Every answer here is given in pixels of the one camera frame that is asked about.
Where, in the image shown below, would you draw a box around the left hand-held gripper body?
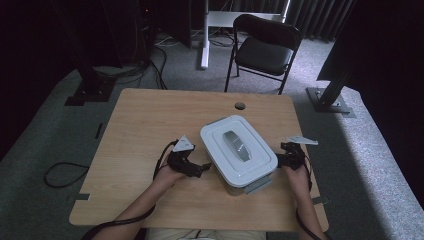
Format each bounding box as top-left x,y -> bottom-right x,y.
166,134 -> 196,175

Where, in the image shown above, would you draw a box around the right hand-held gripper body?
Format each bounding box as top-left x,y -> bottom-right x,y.
280,134 -> 319,171

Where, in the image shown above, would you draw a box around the grey plastic storage box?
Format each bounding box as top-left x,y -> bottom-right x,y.
204,116 -> 275,197

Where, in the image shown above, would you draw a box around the white box lid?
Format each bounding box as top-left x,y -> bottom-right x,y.
199,114 -> 280,189

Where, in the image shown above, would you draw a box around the person's left hand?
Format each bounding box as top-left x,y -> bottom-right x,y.
152,162 -> 185,192

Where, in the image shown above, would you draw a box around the person's right hand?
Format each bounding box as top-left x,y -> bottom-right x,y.
282,164 -> 313,198

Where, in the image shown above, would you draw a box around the person's beige pants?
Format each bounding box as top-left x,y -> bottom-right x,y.
145,228 -> 268,240

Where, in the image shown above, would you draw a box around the black metal stand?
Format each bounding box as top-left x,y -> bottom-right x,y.
305,66 -> 356,119
64,59 -> 118,107

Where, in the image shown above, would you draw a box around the black folding chair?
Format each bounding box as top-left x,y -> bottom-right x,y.
223,13 -> 304,95

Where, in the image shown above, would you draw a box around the dark pleated curtain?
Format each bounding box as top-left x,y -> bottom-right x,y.
206,0 -> 355,43

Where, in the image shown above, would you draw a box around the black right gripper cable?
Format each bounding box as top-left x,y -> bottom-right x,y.
294,155 -> 327,240

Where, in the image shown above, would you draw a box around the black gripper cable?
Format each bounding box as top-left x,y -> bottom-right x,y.
294,155 -> 327,240
80,139 -> 179,240

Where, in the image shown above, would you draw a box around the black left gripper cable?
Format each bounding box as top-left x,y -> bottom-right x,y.
80,139 -> 179,240

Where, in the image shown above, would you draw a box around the bundle of black floor cables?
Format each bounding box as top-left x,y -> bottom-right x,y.
93,33 -> 169,90

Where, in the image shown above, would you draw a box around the white desk frame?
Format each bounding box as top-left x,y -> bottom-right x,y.
199,0 -> 292,70

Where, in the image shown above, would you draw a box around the black looped floor cable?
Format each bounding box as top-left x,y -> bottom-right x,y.
43,162 -> 91,189

